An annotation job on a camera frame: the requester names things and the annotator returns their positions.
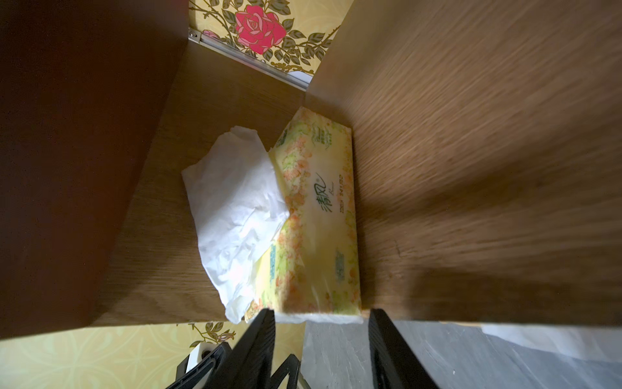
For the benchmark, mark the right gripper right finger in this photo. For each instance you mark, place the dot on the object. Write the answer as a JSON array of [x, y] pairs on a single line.
[[394, 365]]

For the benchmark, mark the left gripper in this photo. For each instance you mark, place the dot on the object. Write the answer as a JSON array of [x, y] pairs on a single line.
[[205, 358]]

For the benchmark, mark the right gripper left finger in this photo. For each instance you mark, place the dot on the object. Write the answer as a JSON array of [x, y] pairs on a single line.
[[249, 363]]

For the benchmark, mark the white green tissue pack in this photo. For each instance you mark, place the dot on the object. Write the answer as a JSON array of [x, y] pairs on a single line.
[[276, 227]]

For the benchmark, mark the wooden three-tier shelf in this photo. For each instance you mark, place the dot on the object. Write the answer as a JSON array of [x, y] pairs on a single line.
[[487, 145]]

